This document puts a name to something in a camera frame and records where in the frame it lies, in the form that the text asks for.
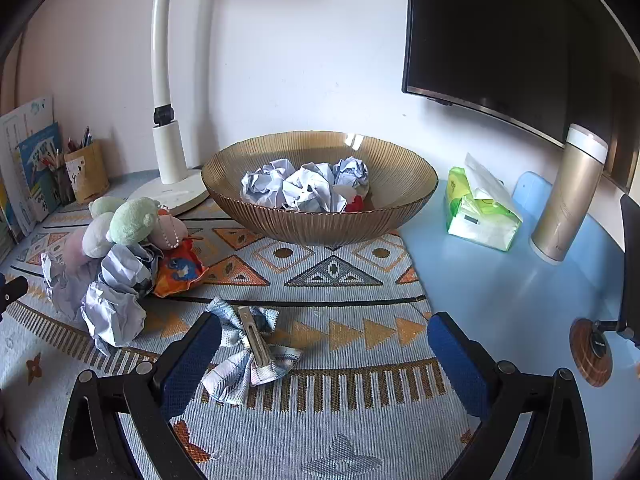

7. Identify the plaid bow hair clip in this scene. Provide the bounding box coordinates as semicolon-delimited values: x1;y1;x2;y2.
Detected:
202;296;303;405

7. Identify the green tissue pack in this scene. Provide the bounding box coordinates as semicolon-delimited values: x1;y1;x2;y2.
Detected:
445;154;523;252

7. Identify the paper ball pile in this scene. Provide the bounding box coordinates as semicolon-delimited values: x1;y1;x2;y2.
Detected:
40;244;163;356

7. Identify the black monitor screen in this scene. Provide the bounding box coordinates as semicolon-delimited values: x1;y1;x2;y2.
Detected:
402;0;639;191

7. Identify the patterned woven table mat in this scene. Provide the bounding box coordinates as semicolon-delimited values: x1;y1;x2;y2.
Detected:
0;194;482;480

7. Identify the amber ribbed glass bowl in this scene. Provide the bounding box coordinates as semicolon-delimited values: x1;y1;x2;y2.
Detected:
202;131;438;247

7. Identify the orange snack packet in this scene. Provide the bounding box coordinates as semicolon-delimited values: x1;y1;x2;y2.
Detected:
153;238;209;298

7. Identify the upright books stack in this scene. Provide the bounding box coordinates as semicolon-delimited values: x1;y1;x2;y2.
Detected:
1;96;62;242

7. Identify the white desk lamp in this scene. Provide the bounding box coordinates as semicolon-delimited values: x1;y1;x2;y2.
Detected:
132;0;208;216

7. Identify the black mesh pen cup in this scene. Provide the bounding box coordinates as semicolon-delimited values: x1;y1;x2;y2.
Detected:
43;150;75;205

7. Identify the gold thermos bottle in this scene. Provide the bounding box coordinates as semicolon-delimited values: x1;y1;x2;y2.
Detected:
529;124;608;264

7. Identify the crumpled paper in bowl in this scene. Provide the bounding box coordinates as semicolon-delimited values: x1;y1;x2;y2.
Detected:
240;156;370;214

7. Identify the round wooden stand base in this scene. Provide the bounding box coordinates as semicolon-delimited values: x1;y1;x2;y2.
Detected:
568;192;640;388

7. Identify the pastel plush toy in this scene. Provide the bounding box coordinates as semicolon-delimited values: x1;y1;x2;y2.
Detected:
62;196;189;269

